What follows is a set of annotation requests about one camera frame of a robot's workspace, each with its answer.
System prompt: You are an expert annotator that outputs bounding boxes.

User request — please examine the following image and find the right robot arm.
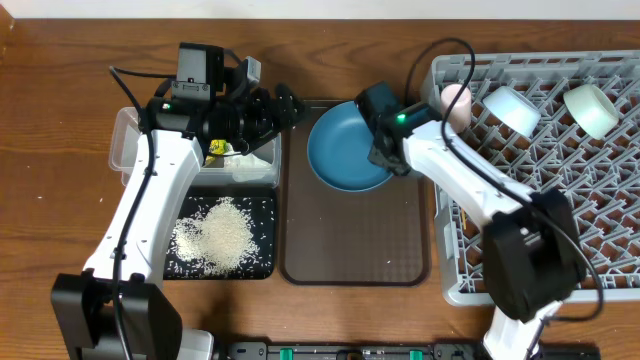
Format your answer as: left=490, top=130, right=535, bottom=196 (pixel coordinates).
left=358, top=103, right=586, bottom=359

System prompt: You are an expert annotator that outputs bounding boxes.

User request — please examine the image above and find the black cable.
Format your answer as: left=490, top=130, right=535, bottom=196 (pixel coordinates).
left=107, top=65, right=179, bottom=360
left=402, top=37, right=605, bottom=360

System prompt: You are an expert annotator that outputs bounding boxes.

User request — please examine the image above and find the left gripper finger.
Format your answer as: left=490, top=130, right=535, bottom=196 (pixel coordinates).
left=274, top=83, right=308, bottom=130
left=241, top=130, right=279, bottom=155

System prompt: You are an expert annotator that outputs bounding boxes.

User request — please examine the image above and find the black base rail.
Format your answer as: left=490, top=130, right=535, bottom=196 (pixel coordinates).
left=224, top=340, right=601, bottom=360

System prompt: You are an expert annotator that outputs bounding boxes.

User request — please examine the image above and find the pink plastic cup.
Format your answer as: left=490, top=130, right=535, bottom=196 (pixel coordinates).
left=440, top=84, right=472, bottom=133

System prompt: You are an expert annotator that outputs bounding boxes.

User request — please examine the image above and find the white tissue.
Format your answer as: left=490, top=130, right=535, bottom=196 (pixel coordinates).
left=223, top=153, right=271, bottom=175

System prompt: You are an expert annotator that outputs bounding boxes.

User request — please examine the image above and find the green snack wrapper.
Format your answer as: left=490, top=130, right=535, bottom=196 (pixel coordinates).
left=205, top=140, right=234, bottom=166

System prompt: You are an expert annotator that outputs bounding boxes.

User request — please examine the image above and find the grey dishwasher rack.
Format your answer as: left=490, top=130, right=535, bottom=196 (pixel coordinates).
left=421, top=50, right=639, bottom=302

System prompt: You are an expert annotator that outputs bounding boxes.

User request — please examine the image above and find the light blue small bowl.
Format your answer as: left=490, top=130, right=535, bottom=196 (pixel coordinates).
left=482, top=86, right=541, bottom=137

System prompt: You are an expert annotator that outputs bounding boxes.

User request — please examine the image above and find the clear plastic bin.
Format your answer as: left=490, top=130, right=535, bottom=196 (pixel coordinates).
left=109, top=107, right=282, bottom=187

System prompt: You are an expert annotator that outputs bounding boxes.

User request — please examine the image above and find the left black cable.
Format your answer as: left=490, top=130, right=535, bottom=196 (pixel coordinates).
left=107, top=65, right=179, bottom=360

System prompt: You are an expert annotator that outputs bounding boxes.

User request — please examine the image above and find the white cooked rice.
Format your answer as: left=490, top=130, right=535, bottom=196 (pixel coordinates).
left=167, top=195, right=276, bottom=279

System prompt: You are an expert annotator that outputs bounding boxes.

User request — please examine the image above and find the right black cable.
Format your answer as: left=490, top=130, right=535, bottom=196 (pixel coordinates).
left=402, top=37, right=605, bottom=360

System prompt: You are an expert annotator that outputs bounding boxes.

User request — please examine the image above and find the dark blue plate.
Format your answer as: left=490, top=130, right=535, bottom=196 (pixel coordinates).
left=307, top=101, right=393, bottom=192

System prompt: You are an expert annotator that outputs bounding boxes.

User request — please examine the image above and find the mint green bowl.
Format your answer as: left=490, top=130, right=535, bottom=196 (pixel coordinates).
left=563, top=84, right=619, bottom=140

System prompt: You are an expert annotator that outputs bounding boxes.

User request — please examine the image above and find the brown serving tray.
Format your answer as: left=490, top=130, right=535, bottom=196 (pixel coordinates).
left=279, top=100, right=431, bottom=287

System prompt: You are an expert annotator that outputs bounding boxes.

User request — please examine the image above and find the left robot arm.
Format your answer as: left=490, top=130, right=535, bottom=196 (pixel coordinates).
left=51, top=84, right=309, bottom=359

